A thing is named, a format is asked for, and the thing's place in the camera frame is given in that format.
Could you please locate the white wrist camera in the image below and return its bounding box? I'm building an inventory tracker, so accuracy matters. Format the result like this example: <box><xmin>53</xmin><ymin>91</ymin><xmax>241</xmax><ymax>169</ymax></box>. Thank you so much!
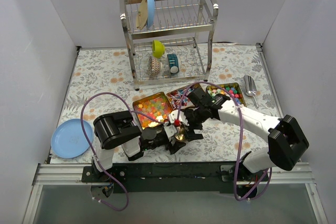
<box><xmin>164</xmin><ymin>125</ymin><xmax>177</xmax><ymax>139</ymax></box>
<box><xmin>168</xmin><ymin>110</ymin><xmax>189</xmax><ymax>126</ymax></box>

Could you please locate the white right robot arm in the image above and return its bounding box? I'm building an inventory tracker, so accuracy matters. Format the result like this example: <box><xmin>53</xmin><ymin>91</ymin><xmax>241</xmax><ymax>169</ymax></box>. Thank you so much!
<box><xmin>183</xmin><ymin>88</ymin><xmax>309</xmax><ymax>181</ymax></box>

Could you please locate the beige wooden plate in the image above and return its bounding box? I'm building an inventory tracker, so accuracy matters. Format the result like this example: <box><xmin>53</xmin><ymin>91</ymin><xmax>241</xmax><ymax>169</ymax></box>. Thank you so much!
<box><xmin>136</xmin><ymin>0</ymin><xmax>148</xmax><ymax>30</ymax></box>

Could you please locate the aluminium frame rail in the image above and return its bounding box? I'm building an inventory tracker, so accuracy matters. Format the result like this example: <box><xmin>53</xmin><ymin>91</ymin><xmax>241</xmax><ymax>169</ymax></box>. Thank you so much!
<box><xmin>23</xmin><ymin>161</ymin><xmax>328</xmax><ymax>223</ymax></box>

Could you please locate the teal mug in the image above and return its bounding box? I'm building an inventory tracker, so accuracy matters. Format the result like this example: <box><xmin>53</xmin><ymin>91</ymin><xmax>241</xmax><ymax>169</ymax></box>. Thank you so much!
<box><xmin>167</xmin><ymin>54</ymin><xmax>180</xmax><ymax>75</ymax></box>

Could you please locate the gold round jar lid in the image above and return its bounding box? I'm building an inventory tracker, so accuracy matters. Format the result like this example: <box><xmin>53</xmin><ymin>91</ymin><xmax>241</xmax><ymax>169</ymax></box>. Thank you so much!
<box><xmin>174</xmin><ymin>125</ymin><xmax>187</xmax><ymax>142</ymax></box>

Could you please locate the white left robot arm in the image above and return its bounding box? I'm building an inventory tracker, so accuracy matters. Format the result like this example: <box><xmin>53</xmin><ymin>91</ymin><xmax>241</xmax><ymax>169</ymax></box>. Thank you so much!
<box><xmin>92</xmin><ymin>111</ymin><xmax>186</xmax><ymax>182</ymax></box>

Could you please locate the silver metal scoop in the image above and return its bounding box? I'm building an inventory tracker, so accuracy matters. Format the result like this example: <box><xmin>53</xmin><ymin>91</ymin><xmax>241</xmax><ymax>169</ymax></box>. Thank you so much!
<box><xmin>243</xmin><ymin>75</ymin><xmax>259</xmax><ymax>109</ymax></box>

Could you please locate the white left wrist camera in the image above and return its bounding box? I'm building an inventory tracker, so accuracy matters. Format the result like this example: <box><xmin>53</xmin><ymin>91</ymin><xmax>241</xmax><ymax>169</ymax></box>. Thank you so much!
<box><xmin>164</xmin><ymin>125</ymin><xmax>177</xmax><ymax>139</ymax></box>

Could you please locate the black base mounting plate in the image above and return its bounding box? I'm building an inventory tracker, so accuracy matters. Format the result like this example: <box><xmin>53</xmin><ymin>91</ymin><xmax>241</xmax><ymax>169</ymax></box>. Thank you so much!
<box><xmin>81</xmin><ymin>162</ymin><xmax>269</xmax><ymax>195</ymax></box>

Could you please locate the green bowl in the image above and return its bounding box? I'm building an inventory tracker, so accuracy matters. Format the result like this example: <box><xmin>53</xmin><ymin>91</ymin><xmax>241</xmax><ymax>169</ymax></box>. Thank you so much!
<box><xmin>152</xmin><ymin>40</ymin><xmax>165</xmax><ymax>59</ymax></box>

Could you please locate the patterned ceramic bowl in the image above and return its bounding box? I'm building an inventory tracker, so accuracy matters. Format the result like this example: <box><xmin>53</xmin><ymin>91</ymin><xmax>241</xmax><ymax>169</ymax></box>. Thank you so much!
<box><xmin>148</xmin><ymin>56</ymin><xmax>162</xmax><ymax>77</ymax></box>

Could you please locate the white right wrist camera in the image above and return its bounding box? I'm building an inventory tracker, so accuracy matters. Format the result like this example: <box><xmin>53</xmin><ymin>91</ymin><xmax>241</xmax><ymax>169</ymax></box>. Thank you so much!
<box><xmin>168</xmin><ymin>110</ymin><xmax>189</xmax><ymax>126</ymax></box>

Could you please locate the light blue plate in rack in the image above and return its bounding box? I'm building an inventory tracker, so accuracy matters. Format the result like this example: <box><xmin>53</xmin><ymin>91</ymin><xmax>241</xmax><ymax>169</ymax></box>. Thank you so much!
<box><xmin>142</xmin><ymin>0</ymin><xmax>155</xmax><ymax>29</ymax></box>

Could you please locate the light blue plate on table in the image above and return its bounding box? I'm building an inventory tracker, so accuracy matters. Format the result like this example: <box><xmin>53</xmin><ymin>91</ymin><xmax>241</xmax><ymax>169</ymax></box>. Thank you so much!
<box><xmin>51</xmin><ymin>119</ymin><xmax>90</xmax><ymax>158</ymax></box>

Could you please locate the tin with gummy candies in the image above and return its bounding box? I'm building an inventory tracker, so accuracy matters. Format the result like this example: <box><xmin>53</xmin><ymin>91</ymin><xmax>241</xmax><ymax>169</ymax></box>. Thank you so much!
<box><xmin>132</xmin><ymin>92</ymin><xmax>173</xmax><ymax>122</ymax></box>

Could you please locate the floral tablecloth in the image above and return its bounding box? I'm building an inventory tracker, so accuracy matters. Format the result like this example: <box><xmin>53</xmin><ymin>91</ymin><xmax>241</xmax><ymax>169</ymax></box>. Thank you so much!
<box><xmin>49</xmin><ymin>43</ymin><xmax>293</xmax><ymax>163</ymax></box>

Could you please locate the gold tin with lollipops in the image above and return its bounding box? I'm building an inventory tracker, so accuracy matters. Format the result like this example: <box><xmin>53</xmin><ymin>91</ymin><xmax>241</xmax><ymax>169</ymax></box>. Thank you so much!
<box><xmin>166</xmin><ymin>83</ymin><xmax>201</xmax><ymax>110</ymax></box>

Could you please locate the steel dish rack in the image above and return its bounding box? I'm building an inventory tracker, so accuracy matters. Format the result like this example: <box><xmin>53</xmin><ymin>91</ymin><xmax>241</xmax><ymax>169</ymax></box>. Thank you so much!
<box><xmin>119</xmin><ymin>0</ymin><xmax>219</xmax><ymax>90</ymax></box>

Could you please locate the tin with star candies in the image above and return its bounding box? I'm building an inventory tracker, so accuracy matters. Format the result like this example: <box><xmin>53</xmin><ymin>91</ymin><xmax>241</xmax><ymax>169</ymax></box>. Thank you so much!
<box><xmin>206</xmin><ymin>82</ymin><xmax>247</xmax><ymax>107</ymax></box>

